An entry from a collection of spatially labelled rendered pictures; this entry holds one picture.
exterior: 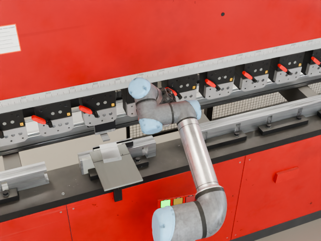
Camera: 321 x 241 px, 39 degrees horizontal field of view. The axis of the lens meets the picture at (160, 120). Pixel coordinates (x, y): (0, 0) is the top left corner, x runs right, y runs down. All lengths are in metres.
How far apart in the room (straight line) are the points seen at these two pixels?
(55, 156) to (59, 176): 1.44
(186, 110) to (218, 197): 0.33
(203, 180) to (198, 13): 0.80
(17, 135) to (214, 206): 0.97
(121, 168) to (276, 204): 1.21
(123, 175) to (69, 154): 1.68
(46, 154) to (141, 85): 2.27
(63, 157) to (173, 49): 1.92
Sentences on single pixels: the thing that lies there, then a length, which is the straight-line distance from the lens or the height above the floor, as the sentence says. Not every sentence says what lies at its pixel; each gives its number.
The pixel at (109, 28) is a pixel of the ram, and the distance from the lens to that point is 1.83.
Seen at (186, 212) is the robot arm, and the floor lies 1.41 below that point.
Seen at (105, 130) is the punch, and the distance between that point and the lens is 2.14.
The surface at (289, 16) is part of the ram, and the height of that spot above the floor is 1.55.
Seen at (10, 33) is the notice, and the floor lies 1.68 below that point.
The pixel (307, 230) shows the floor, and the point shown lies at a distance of 3.29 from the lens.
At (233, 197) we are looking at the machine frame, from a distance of 2.66.
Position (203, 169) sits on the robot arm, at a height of 1.44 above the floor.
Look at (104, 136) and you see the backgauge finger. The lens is 2.25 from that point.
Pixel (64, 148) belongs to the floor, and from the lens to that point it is 3.75.
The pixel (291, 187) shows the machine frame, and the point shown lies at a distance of 2.90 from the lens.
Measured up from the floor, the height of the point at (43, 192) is 0.87.
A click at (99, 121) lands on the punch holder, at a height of 1.19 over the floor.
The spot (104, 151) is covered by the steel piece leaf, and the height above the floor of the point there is 1.00.
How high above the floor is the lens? 2.45
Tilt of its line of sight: 38 degrees down
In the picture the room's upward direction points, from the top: 1 degrees clockwise
